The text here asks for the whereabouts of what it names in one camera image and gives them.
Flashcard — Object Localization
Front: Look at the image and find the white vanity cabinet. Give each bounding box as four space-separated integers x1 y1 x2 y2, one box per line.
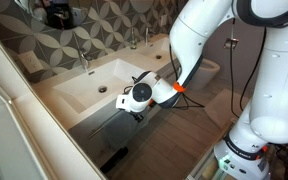
32 33 198 168

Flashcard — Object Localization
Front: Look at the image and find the white rectangular sink basin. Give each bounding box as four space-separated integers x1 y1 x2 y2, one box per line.
52 58 147 114
138 35 175 63

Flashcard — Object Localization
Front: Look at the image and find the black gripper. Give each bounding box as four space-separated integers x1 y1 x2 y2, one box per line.
129 112 146 124

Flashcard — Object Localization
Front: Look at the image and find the clear glass bottle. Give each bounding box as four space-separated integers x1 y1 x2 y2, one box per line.
129 27 138 50

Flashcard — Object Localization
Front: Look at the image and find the white toilet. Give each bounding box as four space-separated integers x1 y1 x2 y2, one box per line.
188 58 221 91

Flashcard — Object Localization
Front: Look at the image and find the chrome toilet paper holder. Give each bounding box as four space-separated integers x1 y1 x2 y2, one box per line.
223 37 240 51

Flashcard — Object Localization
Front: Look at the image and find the beige bath mat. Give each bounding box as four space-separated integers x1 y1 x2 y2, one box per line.
203 88 252 129

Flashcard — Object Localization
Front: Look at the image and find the round wall mirror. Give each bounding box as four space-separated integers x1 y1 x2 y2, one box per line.
13 0 93 31

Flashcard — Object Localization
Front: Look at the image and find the steel bar drawer handle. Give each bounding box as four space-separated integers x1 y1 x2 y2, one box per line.
87 111 122 140

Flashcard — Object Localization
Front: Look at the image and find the robot mounting cart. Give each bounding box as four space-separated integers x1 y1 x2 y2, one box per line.
187 146 288 180

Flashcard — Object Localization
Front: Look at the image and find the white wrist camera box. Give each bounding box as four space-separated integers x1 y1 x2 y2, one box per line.
116 94 132 111

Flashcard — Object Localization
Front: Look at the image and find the chrome faucet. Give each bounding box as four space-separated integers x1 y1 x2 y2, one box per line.
144 27 157 47
77 49 93 73

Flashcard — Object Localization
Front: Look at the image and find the black bathroom scale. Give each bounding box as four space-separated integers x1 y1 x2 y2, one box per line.
99 146 130 174

